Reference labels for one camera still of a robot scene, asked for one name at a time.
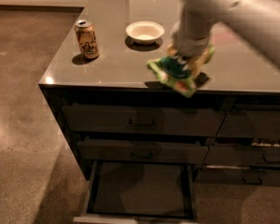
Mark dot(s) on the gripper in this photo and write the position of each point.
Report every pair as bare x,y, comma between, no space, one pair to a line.
192,47

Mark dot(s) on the green rice chip bag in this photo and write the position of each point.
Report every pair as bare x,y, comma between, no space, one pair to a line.
185,85

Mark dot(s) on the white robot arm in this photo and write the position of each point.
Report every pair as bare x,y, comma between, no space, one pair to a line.
256,21

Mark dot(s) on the top right drawer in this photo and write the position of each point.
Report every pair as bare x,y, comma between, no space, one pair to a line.
248,123

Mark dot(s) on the dark grey drawer cabinet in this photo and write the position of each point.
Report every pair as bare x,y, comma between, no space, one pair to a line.
237,78

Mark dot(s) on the top left drawer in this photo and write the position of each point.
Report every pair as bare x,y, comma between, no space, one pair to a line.
150,120

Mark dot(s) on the bottom right drawer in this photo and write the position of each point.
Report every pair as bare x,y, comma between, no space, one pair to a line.
252,176

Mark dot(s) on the middle left drawer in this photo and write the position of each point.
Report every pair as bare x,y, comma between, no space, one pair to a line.
150,151

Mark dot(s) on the open bottom left drawer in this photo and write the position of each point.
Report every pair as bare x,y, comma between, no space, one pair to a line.
138,193

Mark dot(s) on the white paper bowl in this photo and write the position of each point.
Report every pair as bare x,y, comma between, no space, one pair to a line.
144,32

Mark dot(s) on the orange soda can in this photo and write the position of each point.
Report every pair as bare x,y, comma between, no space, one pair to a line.
86,39

